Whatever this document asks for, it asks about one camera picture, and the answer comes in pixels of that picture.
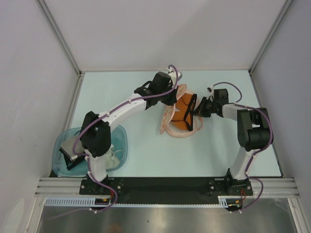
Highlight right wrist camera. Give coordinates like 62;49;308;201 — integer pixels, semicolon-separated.
207;86;214;93

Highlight pink mesh laundry bag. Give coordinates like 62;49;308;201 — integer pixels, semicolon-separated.
160;84;204;138

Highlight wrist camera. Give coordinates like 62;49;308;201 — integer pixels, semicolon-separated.
207;86;214;93
168;68;182;85

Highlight grey bra in basin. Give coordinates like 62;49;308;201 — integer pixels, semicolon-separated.
59;135;85;170

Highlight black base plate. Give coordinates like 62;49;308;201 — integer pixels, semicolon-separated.
79;177;253;203

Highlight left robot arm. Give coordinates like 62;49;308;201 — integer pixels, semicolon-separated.
78;71;182;194

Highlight orange bra black straps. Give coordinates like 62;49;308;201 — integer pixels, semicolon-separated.
170;93;198;132

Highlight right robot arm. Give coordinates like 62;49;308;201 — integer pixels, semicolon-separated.
187;89;274;196

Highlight white slotted cable duct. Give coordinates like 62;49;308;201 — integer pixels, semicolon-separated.
45;196;242;208

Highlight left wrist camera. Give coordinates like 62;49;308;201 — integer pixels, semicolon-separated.
168;68;182;85

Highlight blue plastic basin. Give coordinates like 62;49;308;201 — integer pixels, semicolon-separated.
52;126;128;177

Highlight white bra in basin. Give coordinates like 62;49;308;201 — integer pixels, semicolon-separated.
105;145;125;170

